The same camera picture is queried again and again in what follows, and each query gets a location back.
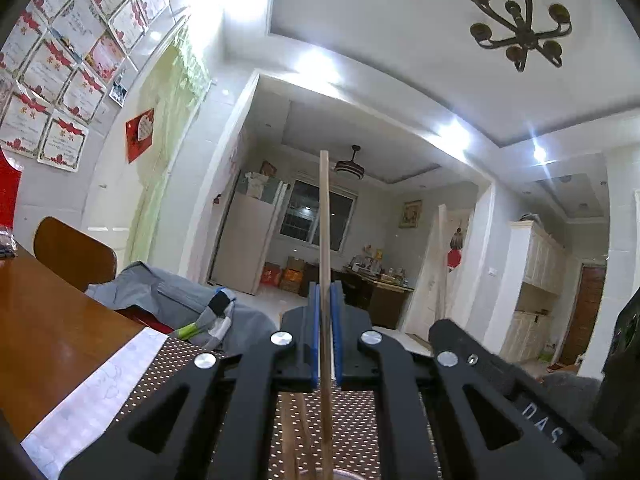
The light green door curtain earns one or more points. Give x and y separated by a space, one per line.
170 185

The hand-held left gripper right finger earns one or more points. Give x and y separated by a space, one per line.
337 340

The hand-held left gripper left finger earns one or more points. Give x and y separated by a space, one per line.
314 340

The white refrigerator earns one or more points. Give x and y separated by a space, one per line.
245 240

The recessed ceiling light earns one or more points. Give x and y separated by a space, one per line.
539 152
452 132

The orange cardboard box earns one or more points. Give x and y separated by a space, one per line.
291 282

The ceiling fan lamp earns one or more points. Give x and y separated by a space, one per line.
349 167

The pink cup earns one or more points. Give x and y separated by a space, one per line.
350 475

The brown wooden door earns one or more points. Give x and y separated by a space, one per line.
585 310

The small framed picture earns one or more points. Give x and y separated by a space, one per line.
411 214

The bundle of wooden chopsticks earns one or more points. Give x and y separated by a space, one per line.
290 435

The light grey jacket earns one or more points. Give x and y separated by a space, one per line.
150 290

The white wall cabinet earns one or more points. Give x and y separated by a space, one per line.
535 260

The dark wooden desk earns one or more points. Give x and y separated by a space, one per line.
390 305

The barred window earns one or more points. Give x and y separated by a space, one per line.
300 215

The brown cardboard box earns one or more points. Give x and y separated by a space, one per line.
296 263

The grey bundle on cabinet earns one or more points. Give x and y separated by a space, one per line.
530 218

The red cardboard box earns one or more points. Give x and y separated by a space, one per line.
271 275

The wooden chair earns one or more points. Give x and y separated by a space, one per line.
75 255

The red diamond wall decoration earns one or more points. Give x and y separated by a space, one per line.
140 132

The single wooden chopstick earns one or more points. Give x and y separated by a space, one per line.
325 240

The clear plastic packet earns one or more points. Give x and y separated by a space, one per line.
7 245

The white door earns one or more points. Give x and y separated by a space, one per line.
430 285

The small wall photo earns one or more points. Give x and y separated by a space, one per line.
118 92

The brown polka dot tablecloth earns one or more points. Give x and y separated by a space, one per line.
360 425

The wall of award certificates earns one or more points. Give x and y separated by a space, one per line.
65 85

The white patterned table cloth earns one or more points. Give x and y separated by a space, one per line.
100 395

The red tote bag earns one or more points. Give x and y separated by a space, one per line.
9 190

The dark metal chandelier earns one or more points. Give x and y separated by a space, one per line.
524 30

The desk clutter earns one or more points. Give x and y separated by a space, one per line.
372 262

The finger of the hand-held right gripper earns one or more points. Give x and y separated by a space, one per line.
460 342

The red hanging door ornament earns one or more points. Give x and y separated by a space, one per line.
454 257

